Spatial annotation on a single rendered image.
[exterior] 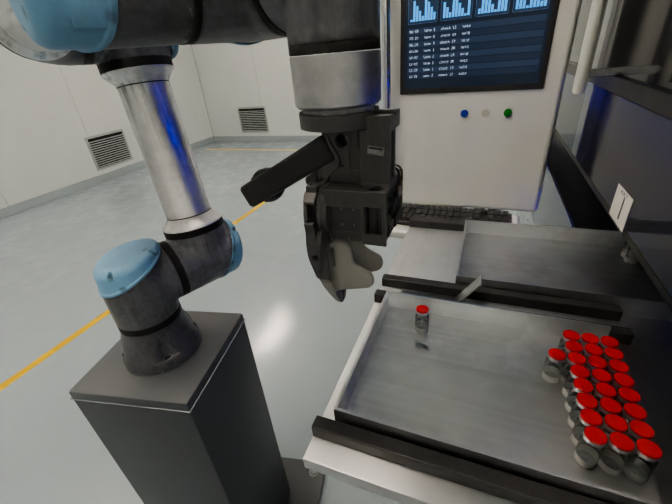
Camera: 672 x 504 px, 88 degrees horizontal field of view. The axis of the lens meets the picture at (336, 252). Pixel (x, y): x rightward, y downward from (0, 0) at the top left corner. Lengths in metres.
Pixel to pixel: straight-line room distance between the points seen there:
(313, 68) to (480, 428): 0.44
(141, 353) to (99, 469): 1.07
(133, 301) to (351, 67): 0.55
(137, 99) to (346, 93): 0.48
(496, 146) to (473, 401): 0.87
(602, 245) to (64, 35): 0.95
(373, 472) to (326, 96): 0.40
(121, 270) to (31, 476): 1.36
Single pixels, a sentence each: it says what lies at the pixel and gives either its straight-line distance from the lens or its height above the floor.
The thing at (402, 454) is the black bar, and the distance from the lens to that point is 0.46.
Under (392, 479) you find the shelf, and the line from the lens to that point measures 0.47.
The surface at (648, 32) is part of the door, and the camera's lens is 0.92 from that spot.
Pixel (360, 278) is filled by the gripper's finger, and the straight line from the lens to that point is 0.37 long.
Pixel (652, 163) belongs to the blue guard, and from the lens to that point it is 0.73.
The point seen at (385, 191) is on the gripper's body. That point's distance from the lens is 0.31.
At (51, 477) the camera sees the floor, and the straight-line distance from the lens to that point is 1.90.
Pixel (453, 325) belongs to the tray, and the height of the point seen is 0.88.
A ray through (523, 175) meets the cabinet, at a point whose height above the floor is 0.92.
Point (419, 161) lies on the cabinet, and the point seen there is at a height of 0.96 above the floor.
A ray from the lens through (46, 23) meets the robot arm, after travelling 0.32.
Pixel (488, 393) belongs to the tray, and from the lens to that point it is 0.55.
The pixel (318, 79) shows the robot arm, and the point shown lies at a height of 1.28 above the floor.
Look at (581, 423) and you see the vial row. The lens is 0.52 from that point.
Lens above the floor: 1.30
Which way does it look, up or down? 29 degrees down
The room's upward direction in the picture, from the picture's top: 5 degrees counter-clockwise
